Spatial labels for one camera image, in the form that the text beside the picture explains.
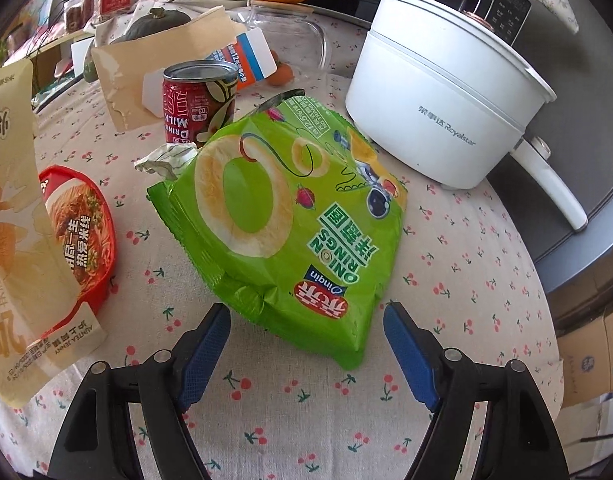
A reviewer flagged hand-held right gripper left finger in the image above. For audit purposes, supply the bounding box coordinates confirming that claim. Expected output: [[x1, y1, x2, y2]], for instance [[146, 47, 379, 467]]
[[46, 302, 232, 480]]

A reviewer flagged blue and white carton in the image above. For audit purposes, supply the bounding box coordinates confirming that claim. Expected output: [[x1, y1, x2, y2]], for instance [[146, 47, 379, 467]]
[[206, 27, 278, 92]]

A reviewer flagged glass jar with wooden lid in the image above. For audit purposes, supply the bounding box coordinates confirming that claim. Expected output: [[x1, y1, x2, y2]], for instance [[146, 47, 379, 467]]
[[235, 0, 330, 77]]

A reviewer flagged beige snack bag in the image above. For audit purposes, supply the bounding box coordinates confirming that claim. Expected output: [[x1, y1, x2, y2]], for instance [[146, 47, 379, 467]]
[[0, 58, 107, 409]]

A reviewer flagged crumpled white wrapper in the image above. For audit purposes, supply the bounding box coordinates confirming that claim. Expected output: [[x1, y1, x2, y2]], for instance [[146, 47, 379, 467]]
[[134, 142, 200, 181]]

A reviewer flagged black microwave oven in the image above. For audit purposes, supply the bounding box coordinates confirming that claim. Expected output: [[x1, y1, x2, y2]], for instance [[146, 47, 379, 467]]
[[457, 0, 535, 48]]

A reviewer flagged cherry print tablecloth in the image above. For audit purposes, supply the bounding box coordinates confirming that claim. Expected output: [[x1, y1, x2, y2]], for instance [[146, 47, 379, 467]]
[[0, 7, 565, 480]]

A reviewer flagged dark green pumpkin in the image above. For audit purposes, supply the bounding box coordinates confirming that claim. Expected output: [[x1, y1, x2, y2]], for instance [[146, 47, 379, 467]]
[[109, 7, 193, 46]]

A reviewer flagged green snack bag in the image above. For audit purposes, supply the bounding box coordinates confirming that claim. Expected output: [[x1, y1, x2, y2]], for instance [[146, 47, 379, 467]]
[[146, 94, 407, 371]]

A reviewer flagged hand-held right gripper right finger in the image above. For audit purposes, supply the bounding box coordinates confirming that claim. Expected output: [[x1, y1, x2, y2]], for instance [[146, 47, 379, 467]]
[[383, 301, 570, 480]]

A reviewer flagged grey refrigerator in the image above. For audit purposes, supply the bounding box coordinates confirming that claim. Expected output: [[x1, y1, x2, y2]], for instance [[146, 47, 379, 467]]
[[479, 0, 613, 321]]

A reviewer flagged small orange tangerine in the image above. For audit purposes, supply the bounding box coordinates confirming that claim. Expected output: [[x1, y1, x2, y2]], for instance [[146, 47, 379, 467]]
[[264, 61, 294, 86]]

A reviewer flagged brown paper envelope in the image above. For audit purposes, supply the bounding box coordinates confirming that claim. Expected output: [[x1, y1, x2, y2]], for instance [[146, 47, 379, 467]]
[[90, 6, 247, 131]]

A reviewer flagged red instant noodle bowl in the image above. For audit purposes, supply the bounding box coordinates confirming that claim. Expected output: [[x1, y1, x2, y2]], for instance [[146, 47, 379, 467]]
[[39, 165, 118, 341]]

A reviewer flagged red drink can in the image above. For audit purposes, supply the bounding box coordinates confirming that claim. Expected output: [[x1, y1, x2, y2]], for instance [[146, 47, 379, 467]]
[[161, 60, 240, 148]]

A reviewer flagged plain cardboard box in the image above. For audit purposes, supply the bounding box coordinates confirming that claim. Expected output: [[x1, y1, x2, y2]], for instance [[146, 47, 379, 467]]
[[557, 300, 613, 408]]

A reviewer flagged white electric cooking pot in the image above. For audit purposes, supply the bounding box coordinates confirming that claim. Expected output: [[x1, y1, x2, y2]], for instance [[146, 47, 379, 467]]
[[345, 0, 588, 233]]

